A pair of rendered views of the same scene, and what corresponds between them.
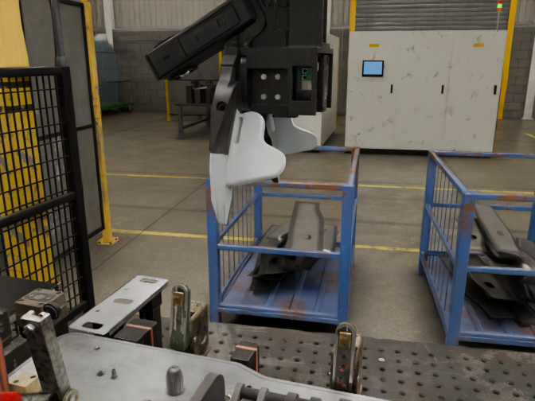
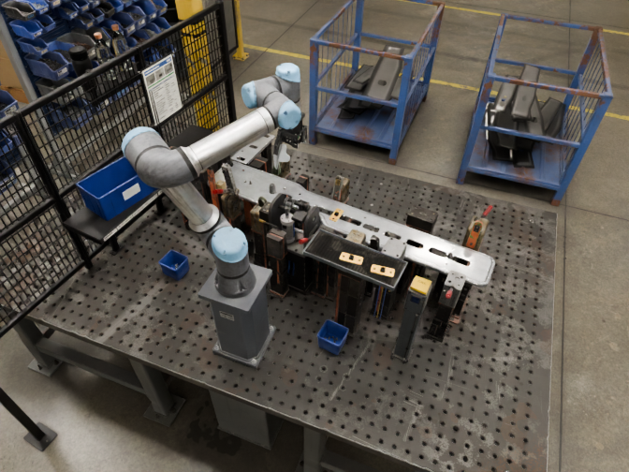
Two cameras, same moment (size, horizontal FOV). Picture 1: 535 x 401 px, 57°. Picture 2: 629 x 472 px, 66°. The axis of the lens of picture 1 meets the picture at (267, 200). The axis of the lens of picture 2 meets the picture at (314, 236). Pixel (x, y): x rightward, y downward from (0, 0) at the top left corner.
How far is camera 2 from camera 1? 1.36 m
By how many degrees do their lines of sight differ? 31
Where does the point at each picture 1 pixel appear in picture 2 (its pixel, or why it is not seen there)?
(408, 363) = (394, 187)
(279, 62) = (289, 136)
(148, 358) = (263, 177)
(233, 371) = (295, 187)
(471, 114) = not seen: outside the picture
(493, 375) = (432, 199)
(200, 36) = not seen: hidden behind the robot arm
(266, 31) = not seen: hidden behind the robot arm
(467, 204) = (488, 83)
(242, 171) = (280, 158)
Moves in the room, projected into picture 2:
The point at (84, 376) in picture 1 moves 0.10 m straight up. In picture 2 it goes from (239, 182) to (237, 165)
